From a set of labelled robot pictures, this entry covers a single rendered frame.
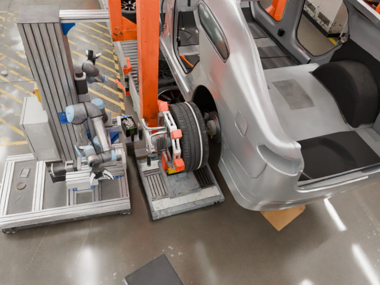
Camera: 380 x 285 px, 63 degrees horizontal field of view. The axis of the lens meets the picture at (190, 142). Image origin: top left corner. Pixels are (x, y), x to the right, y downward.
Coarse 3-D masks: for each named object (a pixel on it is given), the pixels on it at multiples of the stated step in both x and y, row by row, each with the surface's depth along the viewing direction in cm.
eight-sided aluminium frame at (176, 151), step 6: (162, 114) 284; (168, 114) 282; (162, 120) 310; (168, 120) 275; (168, 126) 273; (174, 126) 270; (174, 144) 270; (168, 150) 317; (174, 150) 270; (180, 150) 272; (168, 156) 316; (174, 156) 273; (168, 162) 306; (174, 168) 286
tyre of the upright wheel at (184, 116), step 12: (180, 108) 279; (192, 108) 280; (180, 120) 269; (192, 120) 271; (192, 132) 269; (204, 132) 271; (192, 144) 269; (204, 144) 273; (192, 156) 273; (204, 156) 279; (192, 168) 291
